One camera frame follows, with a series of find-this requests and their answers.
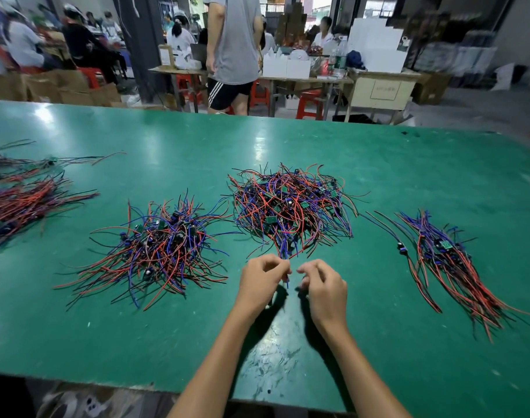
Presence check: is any person's right hand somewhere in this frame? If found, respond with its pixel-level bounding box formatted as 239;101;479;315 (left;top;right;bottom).
297;259;350;341

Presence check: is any person's left hand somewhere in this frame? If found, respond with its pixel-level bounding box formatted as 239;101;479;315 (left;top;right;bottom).
234;254;292;324

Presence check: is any pile of wires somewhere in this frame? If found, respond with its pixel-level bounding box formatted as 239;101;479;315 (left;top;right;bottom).
227;163;361;260

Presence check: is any small bunch of set-aside wires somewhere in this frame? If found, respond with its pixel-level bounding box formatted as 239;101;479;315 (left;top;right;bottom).
396;208;530;342

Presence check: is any person's left forearm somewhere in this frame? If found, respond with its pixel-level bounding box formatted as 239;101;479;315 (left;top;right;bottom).
167;313;266;418

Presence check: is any person's right forearm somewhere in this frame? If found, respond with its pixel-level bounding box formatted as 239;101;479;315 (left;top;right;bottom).
321;330;412;418

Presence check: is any red plastic stool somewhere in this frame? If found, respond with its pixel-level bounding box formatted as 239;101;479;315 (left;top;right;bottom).
176;74;203;108
250;82;271;110
295;88;325;121
77;67;107;89

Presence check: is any long wooden work table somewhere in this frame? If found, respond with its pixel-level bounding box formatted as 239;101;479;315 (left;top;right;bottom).
149;65;423;119

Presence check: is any cream cabinet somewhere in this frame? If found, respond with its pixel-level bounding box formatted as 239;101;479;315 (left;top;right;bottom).
343;72;423;124

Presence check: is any row of white containers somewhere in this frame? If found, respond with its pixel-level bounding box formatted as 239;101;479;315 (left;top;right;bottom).
262;49;313;80

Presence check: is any brown cardboard box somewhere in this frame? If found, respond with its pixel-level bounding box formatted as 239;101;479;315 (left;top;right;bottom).
413;72;453;105

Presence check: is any stack of white boxes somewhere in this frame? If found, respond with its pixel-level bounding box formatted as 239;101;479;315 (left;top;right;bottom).
346;17;408;75

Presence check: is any dark pillar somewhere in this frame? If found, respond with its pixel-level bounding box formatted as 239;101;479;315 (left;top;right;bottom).
112;0;170;105

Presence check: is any row of cardboard boxes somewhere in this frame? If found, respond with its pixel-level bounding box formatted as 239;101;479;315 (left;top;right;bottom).
0;69;122;107

